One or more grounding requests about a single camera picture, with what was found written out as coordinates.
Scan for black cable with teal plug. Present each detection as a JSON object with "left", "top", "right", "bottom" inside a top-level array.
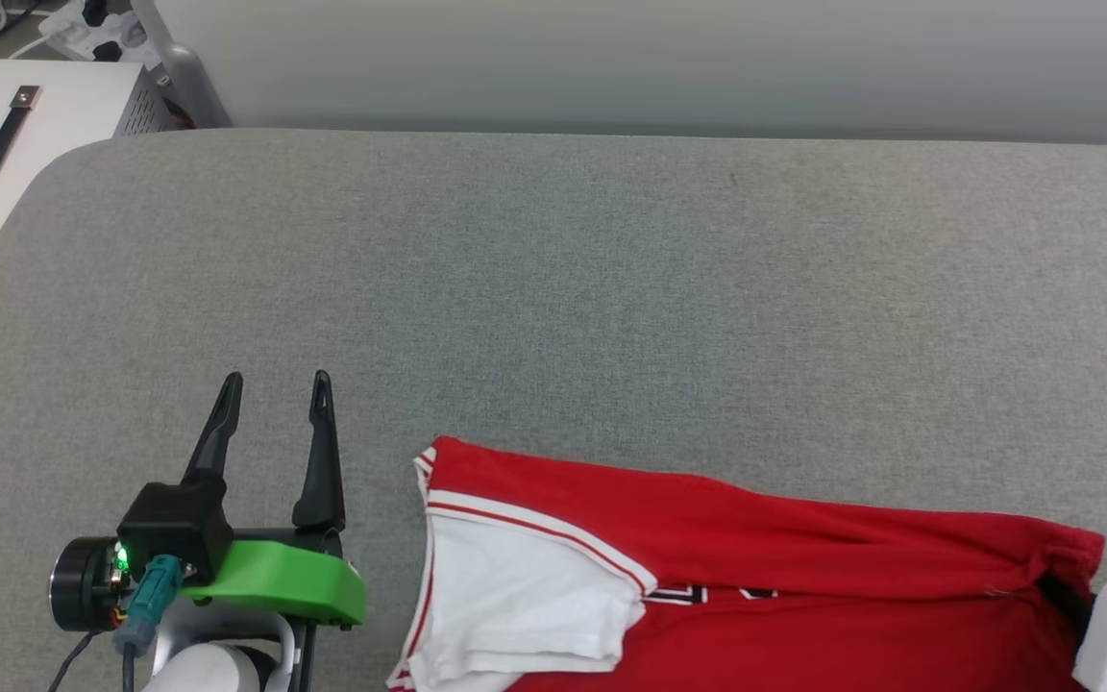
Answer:
[{"left": 49, "top": 555, "right": 185, "bottom": 692}]

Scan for white metal equipment box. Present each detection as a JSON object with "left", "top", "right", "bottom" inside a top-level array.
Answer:
[{"left": 0, "top": 58, "right": 176, "bottom": 280}]

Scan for red and white garment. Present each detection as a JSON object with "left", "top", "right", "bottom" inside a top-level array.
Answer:
[{"left": 386, "top": 435, "right": 1107, "bottom": 692}]

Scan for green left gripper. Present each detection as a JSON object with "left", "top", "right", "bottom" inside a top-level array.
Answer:
[{"left": 179, "top": 369, "right": 368, "bottom": 630}]

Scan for white power strip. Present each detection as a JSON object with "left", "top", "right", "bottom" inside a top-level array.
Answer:
[{"left": 39, "top": 0, "right": 151, "bottom": 62}]

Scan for grey metal stand leg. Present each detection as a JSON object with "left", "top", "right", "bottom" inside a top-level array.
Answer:
[{"left": 158, "top": 42, "right": 234, "bottom": 131}]

